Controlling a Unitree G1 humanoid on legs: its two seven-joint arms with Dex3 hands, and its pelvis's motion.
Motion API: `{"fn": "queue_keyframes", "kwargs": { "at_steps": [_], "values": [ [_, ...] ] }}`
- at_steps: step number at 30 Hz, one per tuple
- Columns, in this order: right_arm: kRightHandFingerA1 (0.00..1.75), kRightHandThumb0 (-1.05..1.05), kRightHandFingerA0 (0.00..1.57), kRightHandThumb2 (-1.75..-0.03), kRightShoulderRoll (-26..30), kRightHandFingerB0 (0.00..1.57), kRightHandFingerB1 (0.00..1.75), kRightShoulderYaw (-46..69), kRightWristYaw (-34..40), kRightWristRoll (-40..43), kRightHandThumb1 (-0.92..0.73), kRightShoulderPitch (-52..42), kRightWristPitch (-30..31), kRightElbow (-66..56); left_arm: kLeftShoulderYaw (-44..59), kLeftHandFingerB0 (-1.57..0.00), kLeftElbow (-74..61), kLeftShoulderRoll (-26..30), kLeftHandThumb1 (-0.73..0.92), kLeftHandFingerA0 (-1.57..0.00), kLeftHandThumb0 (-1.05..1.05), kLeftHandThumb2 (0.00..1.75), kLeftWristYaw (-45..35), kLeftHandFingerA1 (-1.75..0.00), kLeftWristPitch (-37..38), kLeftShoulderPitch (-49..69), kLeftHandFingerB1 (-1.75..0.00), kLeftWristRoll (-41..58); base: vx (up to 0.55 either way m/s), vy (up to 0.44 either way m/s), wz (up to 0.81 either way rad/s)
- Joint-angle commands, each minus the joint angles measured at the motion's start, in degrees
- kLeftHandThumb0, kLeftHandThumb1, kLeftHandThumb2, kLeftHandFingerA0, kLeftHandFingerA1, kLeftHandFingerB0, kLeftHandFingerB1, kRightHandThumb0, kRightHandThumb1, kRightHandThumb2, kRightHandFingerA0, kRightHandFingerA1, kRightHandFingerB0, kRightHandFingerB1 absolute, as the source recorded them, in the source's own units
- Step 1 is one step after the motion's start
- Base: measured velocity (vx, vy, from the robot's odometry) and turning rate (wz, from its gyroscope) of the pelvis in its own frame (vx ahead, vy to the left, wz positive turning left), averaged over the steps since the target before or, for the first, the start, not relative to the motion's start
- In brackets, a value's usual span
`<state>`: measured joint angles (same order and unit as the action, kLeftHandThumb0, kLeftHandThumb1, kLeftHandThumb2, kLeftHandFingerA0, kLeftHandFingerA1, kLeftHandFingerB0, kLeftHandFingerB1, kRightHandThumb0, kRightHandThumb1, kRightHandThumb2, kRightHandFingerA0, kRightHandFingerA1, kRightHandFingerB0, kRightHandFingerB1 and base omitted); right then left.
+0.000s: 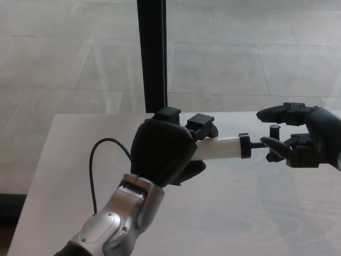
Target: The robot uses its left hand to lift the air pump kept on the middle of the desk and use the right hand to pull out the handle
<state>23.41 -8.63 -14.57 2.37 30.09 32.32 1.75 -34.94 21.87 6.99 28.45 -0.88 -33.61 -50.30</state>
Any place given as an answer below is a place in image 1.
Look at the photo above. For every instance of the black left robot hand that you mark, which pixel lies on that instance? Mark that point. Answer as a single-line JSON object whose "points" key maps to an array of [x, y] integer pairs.
{"points": [[160, 149]]}

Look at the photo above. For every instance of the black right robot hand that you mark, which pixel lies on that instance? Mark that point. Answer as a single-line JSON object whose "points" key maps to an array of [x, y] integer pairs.
{"points": [[323, 138]]}

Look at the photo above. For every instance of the black floor skirting strip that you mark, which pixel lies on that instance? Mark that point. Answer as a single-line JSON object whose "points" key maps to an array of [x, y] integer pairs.
{"points": [[10, 208]]}

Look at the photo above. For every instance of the black vertical frame post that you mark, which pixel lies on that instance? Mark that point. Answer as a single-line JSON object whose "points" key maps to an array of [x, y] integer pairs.
{"points": [[153, 53]]}

